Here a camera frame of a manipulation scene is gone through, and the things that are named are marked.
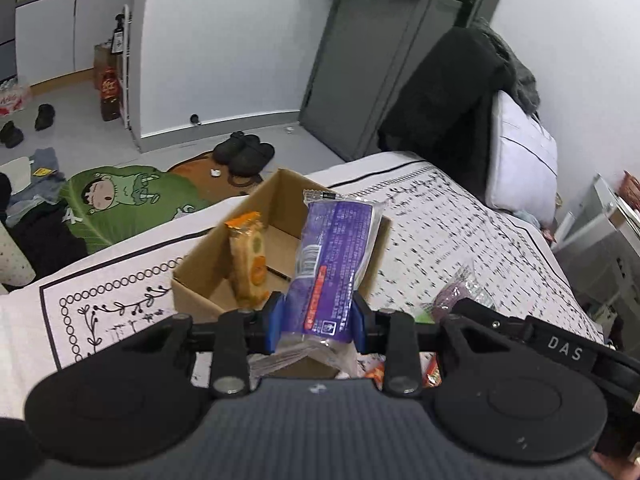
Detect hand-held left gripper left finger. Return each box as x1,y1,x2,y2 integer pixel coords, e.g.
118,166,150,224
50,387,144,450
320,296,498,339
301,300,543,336
120,291,286,397

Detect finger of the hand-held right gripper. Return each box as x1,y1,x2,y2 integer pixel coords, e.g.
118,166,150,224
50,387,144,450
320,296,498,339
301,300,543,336
450,297,532,343

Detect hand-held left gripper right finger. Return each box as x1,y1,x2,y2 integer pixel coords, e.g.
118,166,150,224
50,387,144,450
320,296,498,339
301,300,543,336
350,291,501,397

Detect clear purple snack packet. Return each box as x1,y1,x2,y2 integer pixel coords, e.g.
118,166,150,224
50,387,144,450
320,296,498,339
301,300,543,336
431,263,497,322

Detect cardboard box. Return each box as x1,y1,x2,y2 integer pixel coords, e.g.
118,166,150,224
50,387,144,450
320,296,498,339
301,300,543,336
171,168,392,380

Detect person's right hand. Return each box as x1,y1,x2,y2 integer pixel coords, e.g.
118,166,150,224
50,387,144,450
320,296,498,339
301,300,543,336
591,451,640,480

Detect orange red snack packet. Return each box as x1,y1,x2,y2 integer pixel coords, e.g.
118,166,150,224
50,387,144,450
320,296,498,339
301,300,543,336
364,354,445,390

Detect printed blanket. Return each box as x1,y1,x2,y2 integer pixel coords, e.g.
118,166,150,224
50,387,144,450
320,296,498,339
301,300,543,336
0,151,606,411

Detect bedside cabinet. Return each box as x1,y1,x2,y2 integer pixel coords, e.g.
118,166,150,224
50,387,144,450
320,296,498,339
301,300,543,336
552,172,640,321

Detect black slipper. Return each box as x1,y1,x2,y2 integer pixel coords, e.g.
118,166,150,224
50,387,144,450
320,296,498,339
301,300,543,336
213,131,261,166
229,141,277,177

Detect white pillow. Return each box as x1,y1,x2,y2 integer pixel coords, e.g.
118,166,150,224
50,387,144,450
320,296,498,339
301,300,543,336
487,89,559,213

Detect green cartoon floor mat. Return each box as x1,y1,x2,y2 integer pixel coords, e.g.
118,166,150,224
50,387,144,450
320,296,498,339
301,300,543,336
64,152,266,256

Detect dark coat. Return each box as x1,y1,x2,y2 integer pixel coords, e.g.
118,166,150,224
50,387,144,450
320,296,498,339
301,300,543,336
377,25,516,201

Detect black clothing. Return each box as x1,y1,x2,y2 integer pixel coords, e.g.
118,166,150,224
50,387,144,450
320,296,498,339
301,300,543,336
7,204,90,281

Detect gray jacket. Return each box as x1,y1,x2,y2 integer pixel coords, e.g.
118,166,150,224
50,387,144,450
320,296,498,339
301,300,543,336
472,16,542,117

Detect gray door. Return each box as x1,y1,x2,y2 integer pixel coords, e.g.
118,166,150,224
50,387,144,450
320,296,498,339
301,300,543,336
299,0,501,163

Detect gray jeans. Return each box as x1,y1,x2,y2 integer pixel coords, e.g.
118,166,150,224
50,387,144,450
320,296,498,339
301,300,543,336
7,147,68,208

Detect cola bottle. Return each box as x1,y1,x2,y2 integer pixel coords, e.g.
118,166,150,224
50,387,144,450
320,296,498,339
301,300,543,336
100,66,124,122

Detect black shoe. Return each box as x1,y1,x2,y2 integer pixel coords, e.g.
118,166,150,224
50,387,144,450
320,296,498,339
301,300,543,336
34,103,57,132
0,120,25,149

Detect black spray bottle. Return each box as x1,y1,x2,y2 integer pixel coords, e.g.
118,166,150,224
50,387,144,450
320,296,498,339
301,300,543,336
111,12,127,55

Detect pack of water bottles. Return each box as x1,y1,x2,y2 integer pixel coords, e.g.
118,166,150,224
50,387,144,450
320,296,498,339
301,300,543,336
0,81,33,113

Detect white cabinet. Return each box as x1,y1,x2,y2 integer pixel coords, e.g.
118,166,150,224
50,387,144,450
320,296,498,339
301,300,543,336
14,0,137,87

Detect black door handle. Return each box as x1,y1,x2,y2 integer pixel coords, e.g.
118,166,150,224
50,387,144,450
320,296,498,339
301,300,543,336
440,0,481,28

